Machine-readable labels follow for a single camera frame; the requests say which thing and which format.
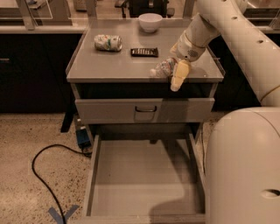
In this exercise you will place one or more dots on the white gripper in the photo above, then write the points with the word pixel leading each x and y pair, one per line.
pixel 187 50

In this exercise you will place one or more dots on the clear plastic water bottle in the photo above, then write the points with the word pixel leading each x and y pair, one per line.
pixel 164 68

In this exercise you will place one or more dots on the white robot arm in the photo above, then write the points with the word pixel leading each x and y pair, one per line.
pixel 242 179

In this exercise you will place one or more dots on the grey drawer cabinet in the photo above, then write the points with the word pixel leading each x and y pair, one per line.
pixel 96 74

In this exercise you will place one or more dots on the closed grey top drawer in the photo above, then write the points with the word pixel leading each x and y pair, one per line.
pixel 109 111

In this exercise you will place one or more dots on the open grey middle drawer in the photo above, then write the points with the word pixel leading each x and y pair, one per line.
pixel 139 181

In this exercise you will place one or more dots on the black chocolate bar packet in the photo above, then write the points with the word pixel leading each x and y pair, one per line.
pixel 144 52

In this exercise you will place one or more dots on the white ceramic bowl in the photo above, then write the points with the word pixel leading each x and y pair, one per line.
pixel 150 22

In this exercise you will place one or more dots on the black office chair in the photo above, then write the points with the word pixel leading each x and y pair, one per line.
pixel 139 7

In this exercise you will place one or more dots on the crushed green white can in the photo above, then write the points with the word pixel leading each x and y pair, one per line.
pixel 109 43

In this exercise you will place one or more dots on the blue power adapter box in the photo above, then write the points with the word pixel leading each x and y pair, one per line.
pixel 82 138

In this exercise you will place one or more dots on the blue tape cross mark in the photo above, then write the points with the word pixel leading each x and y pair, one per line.
pixel 62 218

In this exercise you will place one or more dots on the black drawer handle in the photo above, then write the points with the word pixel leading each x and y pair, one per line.
pixel 146 110

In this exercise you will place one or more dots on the white counter ledge rail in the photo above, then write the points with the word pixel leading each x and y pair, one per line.
pixel 49 29

